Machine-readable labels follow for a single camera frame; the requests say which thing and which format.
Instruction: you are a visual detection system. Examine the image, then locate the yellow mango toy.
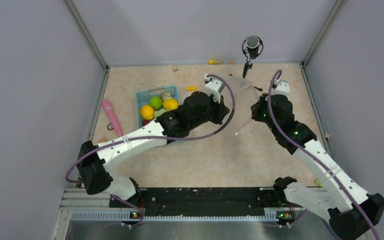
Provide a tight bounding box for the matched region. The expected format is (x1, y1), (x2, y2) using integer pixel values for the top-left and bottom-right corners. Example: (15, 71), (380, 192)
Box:
(162, 98), (179, 111)

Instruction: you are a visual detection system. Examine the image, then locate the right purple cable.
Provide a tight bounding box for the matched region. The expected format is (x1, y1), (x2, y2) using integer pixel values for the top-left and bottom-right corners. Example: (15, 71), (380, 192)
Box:
(266, 69), (382, 240)

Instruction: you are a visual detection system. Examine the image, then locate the blue plastic basket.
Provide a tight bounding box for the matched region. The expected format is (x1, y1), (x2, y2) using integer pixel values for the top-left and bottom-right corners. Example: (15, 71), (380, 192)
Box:
(135, 85), (182, 131)

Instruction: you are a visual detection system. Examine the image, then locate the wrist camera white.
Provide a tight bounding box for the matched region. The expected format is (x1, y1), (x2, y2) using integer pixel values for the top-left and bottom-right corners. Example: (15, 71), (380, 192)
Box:
(272, 79), (290, 96)
(203, 74), (226, 104)

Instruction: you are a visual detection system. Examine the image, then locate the red fruit toy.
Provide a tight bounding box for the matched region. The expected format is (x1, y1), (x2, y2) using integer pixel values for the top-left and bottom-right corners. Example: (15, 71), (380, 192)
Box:
(141, 119), (150, 127)

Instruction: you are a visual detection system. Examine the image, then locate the yellow lemon toy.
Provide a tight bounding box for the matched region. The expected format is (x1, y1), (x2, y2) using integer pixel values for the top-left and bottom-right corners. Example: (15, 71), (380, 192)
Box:
(140, 104), (155, 121)

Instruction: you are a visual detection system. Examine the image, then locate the black microphone on tripod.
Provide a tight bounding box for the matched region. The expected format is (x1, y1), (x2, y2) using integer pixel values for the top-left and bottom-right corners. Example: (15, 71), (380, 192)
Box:
(241, 35), (264, 79)

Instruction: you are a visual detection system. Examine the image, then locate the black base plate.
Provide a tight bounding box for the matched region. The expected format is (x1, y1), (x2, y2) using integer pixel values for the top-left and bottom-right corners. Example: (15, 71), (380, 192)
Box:
(128, 187), (301, 220)

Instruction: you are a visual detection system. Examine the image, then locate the wooden block near wall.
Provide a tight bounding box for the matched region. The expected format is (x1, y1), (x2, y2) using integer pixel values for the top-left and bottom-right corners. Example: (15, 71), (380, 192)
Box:
(171, 66), (179, 72)

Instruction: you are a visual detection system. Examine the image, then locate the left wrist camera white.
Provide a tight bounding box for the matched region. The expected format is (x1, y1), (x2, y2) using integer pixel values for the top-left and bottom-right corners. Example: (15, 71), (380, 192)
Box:
(203, 74), (226, 104)

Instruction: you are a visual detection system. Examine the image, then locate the clear zip top bag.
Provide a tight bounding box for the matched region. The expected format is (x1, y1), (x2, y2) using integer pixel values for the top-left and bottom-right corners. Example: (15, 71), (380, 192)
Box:
(223, 75), (259, 136)

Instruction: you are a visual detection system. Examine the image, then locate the yellow block on table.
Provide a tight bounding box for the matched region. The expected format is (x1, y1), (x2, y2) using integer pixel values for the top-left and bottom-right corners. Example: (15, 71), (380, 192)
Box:
(186, 86), (197, 92)

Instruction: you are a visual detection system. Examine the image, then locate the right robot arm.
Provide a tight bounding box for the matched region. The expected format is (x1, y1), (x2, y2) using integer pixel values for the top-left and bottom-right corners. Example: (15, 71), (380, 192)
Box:
(250, 93), (384, 240)

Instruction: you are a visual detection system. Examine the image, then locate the yellow wooden cylinder block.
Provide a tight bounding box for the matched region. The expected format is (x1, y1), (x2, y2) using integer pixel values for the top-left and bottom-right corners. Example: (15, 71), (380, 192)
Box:
(208, 59), (224, 65)

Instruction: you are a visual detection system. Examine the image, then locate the green lime toy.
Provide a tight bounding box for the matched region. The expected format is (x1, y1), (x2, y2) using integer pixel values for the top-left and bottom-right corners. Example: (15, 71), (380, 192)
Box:
(148, 96), (163, 111)

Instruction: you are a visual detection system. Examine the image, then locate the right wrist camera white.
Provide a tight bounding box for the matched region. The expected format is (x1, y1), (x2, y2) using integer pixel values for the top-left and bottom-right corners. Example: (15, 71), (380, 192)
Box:
(272, 79), (290, 96)

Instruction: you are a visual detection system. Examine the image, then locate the wooden block left edge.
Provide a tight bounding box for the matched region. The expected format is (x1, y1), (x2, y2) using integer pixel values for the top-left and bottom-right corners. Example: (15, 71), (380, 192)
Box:
(96, 137), (108, 144)

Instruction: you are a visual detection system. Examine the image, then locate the pink cylinder toy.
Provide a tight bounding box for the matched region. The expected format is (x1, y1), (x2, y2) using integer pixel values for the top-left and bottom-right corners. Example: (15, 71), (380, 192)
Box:
(101, 98), (124, 137)

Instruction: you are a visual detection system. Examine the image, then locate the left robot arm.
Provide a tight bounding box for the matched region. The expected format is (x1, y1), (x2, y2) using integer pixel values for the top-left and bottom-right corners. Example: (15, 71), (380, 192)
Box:
(76, 91), (236, 207)

